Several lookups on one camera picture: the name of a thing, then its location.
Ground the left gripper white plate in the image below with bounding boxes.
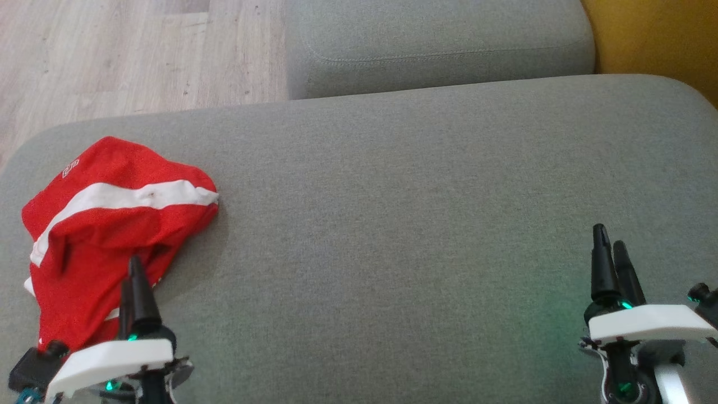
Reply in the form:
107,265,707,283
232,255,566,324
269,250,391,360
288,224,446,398
48,255,192,404

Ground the red jersey with white sleeves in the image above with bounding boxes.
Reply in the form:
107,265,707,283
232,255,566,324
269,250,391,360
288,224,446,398
24,213,219,352

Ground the grey sofa seat cushion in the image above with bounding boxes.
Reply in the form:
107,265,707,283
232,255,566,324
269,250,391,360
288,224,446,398
0,74,718,404

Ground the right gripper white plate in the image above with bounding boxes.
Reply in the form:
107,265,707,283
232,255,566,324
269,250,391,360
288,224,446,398
581,224,718,404

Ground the grey sofa back cushion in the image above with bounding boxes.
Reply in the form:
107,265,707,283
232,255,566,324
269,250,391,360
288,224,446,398
286,0,596,100

